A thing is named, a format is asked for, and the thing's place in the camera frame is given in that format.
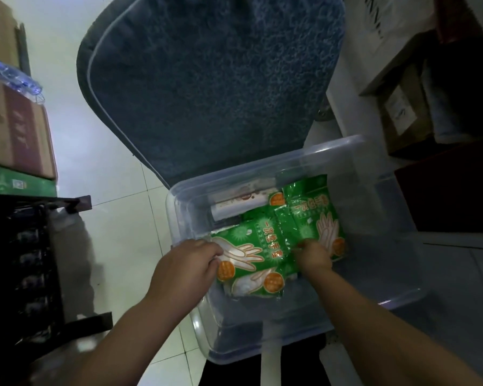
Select person's left hand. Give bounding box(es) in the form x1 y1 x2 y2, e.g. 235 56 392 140
145 239 225 323

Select person's right hand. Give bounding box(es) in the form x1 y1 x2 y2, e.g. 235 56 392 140
292 239 333 279

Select green glove packet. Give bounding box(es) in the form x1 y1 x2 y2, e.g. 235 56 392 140
241 204 306 278
210 219 287 283
283 174 348 262
224 268 299 299

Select person's left forearm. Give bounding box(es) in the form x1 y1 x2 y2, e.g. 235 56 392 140
69 294 195 386

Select person's right forearm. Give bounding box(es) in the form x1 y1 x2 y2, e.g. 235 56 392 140
306 268 483 386

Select white plastic bag roll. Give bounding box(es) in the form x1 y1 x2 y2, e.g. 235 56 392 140
208 180 283 222

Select clear plastic storage bin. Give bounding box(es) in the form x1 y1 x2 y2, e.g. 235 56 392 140
166 135 428 365

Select person's black trousers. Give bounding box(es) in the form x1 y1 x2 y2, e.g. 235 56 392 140
198 333 331 386

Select dark red cabinet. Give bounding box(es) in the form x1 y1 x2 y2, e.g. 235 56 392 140
394 137 483 234

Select labelled brown cardboard box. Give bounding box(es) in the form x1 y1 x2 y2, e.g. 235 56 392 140
359 31 441 158

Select black metal rack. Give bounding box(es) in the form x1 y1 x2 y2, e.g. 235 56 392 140
0 195 114 386

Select green flat box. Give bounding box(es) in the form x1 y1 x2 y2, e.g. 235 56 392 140
0 162 58 198

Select red-brown cardboard box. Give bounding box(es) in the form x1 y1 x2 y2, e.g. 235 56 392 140
0 73 58 180

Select white cardboard box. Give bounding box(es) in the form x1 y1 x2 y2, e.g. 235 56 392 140
341 0 439 97

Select clear crumpled plastic bottle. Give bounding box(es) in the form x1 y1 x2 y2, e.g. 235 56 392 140
0 51 46 105

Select plain brown cardboard box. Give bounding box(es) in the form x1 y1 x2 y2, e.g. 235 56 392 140
0 0 21 69

